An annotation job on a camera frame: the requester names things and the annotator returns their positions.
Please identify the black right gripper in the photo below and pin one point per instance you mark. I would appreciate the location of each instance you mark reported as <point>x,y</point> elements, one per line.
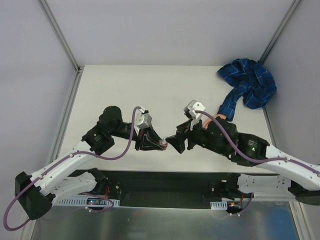
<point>189,138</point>

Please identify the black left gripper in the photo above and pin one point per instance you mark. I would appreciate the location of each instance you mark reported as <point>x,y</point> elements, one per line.
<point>139,139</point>

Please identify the red nail polish bottle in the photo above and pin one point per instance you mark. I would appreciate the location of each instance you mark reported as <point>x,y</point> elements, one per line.
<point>164,147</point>

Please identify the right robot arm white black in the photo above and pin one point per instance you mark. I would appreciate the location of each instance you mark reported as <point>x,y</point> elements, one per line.
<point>248,150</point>

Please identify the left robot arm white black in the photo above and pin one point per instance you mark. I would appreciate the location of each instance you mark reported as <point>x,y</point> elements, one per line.
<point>39,191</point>

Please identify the mannequin hand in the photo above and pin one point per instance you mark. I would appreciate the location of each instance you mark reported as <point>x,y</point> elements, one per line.
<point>207,121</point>

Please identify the blue plaid shirt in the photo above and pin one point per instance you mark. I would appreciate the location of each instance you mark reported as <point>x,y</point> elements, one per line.
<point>249,80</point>

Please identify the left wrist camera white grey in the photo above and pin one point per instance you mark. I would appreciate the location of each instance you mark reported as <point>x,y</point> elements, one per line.
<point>142,120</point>

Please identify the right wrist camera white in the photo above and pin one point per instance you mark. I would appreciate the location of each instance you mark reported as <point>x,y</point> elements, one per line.
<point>190,111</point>

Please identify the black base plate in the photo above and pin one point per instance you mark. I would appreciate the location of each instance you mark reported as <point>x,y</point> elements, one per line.
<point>173,190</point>

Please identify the white cable duct left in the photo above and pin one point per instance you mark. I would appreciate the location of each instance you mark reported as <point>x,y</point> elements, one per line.
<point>88,201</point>

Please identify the white cable duct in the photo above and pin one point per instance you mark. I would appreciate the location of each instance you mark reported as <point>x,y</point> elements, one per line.
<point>88,201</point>
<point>219,205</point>

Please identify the white cable duct right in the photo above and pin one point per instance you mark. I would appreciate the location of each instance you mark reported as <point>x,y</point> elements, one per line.
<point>219,205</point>

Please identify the aluminium rail right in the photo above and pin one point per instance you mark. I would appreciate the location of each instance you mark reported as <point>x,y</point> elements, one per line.
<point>274,197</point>

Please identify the left aluminium frame post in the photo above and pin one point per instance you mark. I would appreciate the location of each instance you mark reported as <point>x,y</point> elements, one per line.
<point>48,13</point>

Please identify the aluminium frame post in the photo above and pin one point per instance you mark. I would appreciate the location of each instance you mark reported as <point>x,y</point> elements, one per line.
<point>48,13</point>
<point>280,29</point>

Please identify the right aluminium frame post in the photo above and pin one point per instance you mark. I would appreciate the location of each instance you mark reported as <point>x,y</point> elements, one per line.
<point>280,29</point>

